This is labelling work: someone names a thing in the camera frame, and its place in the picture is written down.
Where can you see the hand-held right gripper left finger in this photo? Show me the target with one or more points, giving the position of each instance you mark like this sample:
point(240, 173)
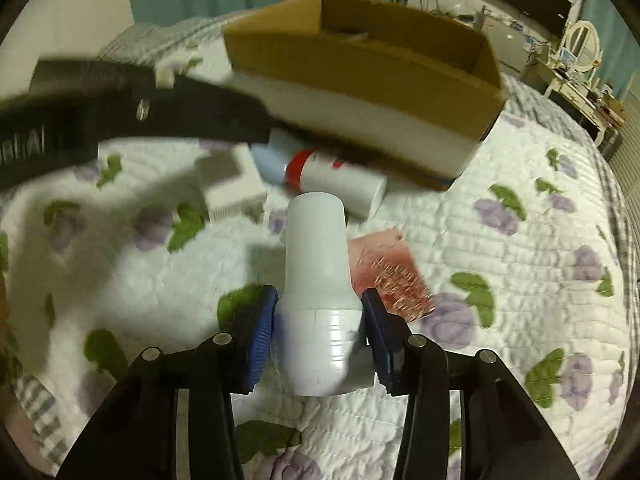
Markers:
point(261, 340)

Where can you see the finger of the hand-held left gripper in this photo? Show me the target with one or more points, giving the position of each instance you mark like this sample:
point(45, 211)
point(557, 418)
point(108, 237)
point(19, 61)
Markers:
point(205, 110)

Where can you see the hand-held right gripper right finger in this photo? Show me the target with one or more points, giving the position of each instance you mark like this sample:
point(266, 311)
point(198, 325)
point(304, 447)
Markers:
point(380, 340)

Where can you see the white plastic bottle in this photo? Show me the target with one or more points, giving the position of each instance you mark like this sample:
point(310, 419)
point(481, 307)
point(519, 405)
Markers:
point(316, 280)

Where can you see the cardboard box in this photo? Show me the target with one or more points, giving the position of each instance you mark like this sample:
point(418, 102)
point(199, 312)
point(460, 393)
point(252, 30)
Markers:
point(380, 95)

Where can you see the pink packet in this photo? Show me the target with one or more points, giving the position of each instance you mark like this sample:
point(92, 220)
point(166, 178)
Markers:
point(390, 275)

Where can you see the small white box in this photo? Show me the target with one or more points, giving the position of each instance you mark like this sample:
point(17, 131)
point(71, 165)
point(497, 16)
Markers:
point(231, 185)

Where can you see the light blue bottle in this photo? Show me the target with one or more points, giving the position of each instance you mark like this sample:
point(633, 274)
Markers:
point(270, 162)

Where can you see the white tube with red band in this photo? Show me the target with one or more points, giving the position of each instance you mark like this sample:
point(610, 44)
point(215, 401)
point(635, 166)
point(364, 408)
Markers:
point(337, 180)

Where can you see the floral quilted blanket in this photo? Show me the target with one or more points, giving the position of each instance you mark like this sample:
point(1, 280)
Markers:
point(525, 270)

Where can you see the white dressing table with mirror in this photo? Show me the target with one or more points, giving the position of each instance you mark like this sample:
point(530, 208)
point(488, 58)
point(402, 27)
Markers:
point(582, 70)

